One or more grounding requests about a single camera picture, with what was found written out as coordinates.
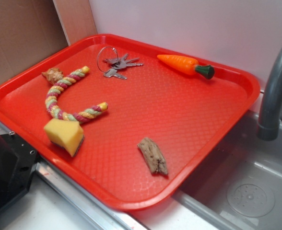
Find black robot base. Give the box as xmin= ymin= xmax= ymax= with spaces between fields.
xmin=0 ymin=132 xmax=38 ymax=213

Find brown spiral shell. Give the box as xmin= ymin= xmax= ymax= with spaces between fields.
xmin=41 ymin=68 xmax=64 ymax=84

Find red plastic tray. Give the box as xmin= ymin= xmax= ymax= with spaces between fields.
xmin=0 ymin=34 xmax=260 ymax=211

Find brown wood piece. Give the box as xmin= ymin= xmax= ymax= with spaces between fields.
xmin=137 ymin=137 xmax=168 ymax=175

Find orange plastic toy carrot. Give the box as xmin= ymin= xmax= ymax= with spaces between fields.
xmin=157 ymin=54 xmax=215 ymax=80

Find yellow sponge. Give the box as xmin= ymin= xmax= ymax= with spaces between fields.
xmin=44 ymin=118 xmax=84 ymax=157

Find grey curved faucet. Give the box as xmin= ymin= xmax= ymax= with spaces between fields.
xmin=257 ymin=48 xmax=282 ymax=141

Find grey plastic sink basin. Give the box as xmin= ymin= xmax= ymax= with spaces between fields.
xmin=174 ymin=112 xmax=282 ymax=230

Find brown cardboard panel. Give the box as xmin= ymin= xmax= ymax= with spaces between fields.
xmin=0 ymin=0 xmax=68 ymax=85

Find multicolour twisted rope toy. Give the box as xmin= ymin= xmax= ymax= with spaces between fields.
xmin=45 ymin=66 xmax=108 ymax=124

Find silver keys on ring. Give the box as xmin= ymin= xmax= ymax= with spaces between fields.
xmin=96 ymin=46 xmax=144 ymax=80

